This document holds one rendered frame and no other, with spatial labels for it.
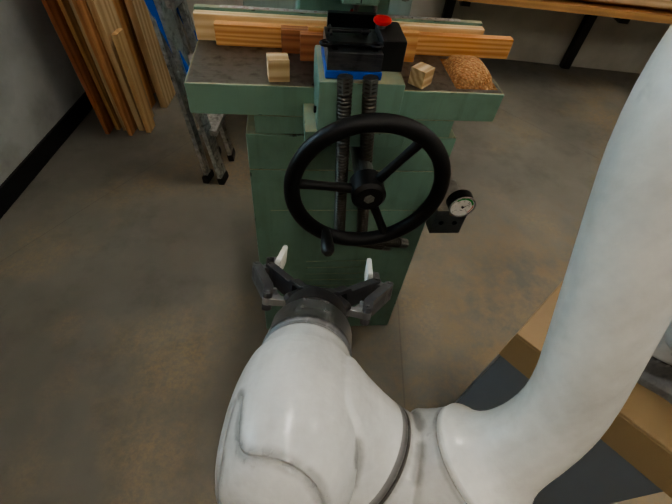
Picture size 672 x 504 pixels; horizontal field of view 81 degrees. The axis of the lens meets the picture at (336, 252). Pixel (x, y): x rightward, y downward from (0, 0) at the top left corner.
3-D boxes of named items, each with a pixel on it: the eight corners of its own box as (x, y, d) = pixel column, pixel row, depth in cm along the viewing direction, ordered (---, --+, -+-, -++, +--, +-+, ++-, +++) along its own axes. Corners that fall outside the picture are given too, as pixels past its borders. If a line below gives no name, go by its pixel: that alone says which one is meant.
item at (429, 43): (216, 45, 79) (213, 23, 76) (217, 41, 80) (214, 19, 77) (506, 59, 86) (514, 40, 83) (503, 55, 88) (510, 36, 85)
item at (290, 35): (281, 53, 79) (281, 29, 76) (281, 48, 80) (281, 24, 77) (391, 58, 82) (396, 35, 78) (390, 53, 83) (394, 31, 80)
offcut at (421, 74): (417, 77, 77) (421, 61, 75) (431, 84, 76) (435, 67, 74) (407, 83, 75) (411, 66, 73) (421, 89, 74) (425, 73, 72)
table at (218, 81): (180, 144, 67) (171, 112, 63) (203, 61, 86) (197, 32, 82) (511, 150, 74) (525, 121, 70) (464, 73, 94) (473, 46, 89)
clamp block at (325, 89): (314, 131, 68) (316, 81, 61) (310, 91, 76) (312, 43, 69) (397, 133, 69) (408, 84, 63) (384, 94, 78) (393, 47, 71)
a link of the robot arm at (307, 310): (262, 314, 36) (275, 286, 42) (255, 392, 40) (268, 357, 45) (359, 328, 36) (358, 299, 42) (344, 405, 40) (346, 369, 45)
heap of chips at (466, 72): (456, 88, 76) (460, 74, 73) (439, 59, 83) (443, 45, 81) (497, 90, 77) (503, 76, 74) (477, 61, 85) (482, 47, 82)
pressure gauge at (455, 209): (443, 222, 93) (453, 197, 87) (439, 211, 96) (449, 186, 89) (468, 222, 94) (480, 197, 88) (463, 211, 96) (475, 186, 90)
